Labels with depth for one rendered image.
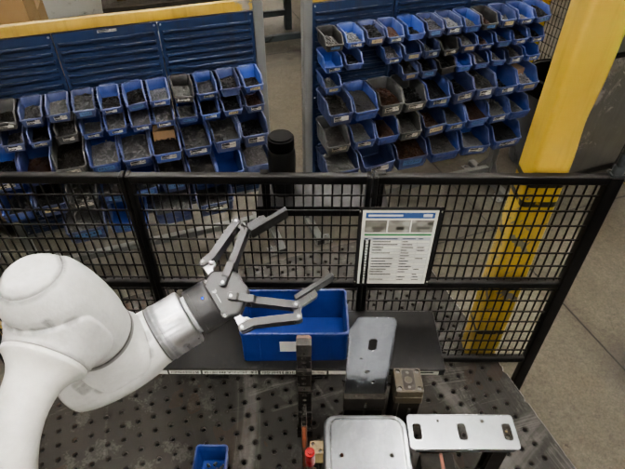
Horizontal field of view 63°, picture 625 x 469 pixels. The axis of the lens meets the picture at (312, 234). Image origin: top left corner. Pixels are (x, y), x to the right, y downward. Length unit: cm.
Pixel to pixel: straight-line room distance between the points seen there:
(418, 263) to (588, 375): 172
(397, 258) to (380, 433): 48
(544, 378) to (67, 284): 261
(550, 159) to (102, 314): 112
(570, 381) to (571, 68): 200
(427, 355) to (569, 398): 147
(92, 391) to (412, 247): 97
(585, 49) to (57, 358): 116
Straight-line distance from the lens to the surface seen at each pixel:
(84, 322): 66
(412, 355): 158
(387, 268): 153
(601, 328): 333
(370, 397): 152
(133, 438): 188
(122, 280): 167
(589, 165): 424
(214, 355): 158
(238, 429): 182
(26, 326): 65
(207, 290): 79
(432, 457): 149
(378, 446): 146
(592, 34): 131
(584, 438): 287
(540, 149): 142
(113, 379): 78
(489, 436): 153
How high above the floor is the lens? 230
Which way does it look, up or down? 42 degrees down
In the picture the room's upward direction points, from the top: straight up
